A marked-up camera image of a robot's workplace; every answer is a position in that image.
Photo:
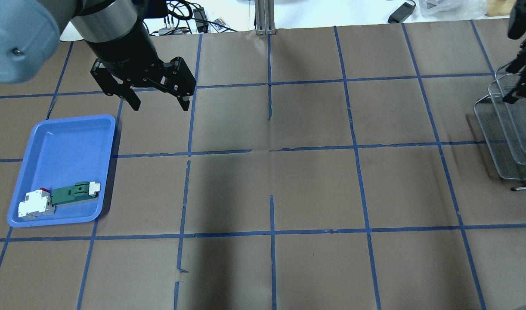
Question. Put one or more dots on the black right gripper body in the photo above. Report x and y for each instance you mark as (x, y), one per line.
(524, 65)

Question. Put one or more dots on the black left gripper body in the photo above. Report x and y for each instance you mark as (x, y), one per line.
(124, 52)

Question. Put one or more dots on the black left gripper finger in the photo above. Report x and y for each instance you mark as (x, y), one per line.
(179, 81)
(126, 93)

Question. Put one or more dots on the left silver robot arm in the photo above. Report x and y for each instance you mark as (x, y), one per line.
(30, 30)

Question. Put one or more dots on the wooden cutting board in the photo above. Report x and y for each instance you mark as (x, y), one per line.
(499, 7)

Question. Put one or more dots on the small remote control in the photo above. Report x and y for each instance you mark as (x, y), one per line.
(220, 25)

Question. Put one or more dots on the blue plastic tray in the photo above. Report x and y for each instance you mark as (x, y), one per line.
(61, 152)

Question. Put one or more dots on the crumpled clear plastic bag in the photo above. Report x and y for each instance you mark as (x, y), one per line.
(453, 9)

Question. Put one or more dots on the green circuit board module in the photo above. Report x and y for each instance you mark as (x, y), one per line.
(79, 192)

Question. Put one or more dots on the black power adapter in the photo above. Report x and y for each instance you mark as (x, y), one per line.
(401, 13)

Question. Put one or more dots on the white plastic connector block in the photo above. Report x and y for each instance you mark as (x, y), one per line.
(35, 204)

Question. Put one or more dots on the aluminium frame post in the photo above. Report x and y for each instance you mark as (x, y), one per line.
(265, 17)

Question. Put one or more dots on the silver wire mesh shelf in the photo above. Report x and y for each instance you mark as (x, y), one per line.
(504, 127)

